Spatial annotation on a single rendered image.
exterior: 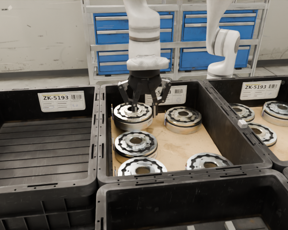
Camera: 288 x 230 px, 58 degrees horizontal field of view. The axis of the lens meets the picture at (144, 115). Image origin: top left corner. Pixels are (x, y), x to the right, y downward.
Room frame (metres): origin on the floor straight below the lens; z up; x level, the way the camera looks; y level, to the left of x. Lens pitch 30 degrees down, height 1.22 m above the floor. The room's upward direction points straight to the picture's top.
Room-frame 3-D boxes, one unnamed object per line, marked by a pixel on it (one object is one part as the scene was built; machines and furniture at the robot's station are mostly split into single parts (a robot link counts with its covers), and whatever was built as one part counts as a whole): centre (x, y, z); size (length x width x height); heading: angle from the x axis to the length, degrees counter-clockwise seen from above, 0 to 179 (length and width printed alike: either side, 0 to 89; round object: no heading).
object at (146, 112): (0.60, 0.03, 0.89); 0.10 x 0.10 x 0.01
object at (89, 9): (2.49, -0.31, 0.91); 1.70 x 0.10 x 0.05; 98
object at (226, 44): (0.92, -0.29, 0.95); 0.09 x 0.09 x 0.17; 57
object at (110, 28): (2.41, 0.08, 0.60); 0.72 x 0.03 x 0.56; 98
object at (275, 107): (0.67, -0.41, 0.86); 0.05 x 0.05 x 0.01
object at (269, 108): (0.67, -0.41, 0.86); 0.10 x 0.10 x 0.01
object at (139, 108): (0.60, 0.03, 0.90); 0.05 x 0.05 x 0.01
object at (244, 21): (2.52, -0.71, 0.60); 0.72 x 0.03 x 0.56; 98
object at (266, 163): (0.51, -0.05, 0.92); 0.40 x 0.30 x 0.02; 7
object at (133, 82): (0.60, 0.00, 0.99); 0.08 x 0.08 x 0.09
